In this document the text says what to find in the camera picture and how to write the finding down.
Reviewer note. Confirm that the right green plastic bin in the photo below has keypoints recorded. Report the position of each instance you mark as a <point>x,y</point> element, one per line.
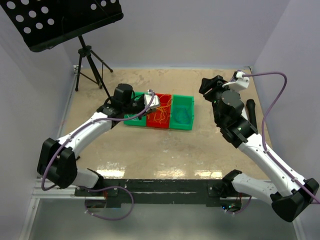
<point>182,112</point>

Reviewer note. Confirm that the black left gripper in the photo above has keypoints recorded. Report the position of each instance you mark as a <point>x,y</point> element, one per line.
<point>140,99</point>

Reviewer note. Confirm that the white microphone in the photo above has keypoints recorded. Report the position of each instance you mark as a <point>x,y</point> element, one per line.
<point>245,115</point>

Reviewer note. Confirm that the black microphone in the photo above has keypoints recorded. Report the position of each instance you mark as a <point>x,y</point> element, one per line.
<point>250,106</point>

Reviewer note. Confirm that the red plastic bin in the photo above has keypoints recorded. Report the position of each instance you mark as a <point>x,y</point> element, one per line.
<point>161,117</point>

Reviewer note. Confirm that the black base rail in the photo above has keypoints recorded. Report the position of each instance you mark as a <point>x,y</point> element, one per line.
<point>206,192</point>

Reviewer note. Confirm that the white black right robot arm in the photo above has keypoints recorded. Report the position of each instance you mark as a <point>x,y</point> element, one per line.
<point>287,192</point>

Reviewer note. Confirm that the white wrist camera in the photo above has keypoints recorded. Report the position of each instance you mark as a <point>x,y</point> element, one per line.
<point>151,100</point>
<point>238,82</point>

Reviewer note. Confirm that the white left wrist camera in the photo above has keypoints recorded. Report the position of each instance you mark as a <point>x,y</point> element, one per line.
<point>151,100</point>

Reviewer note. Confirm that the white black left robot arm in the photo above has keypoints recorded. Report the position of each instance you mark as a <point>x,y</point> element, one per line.
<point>57,163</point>

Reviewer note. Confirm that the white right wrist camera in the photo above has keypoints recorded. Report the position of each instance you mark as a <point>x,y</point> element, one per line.
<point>238,82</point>

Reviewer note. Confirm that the black music stand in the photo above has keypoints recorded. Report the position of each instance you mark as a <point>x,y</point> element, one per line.
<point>40,25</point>

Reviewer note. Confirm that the left green plastic bin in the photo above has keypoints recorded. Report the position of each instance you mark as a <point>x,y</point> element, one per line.
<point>137,122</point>

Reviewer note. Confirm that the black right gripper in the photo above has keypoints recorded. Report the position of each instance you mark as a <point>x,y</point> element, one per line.
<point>215,83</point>

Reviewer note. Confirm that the green plastic bin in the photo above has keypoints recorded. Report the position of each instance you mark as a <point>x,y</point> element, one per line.
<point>137,122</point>
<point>182,112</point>

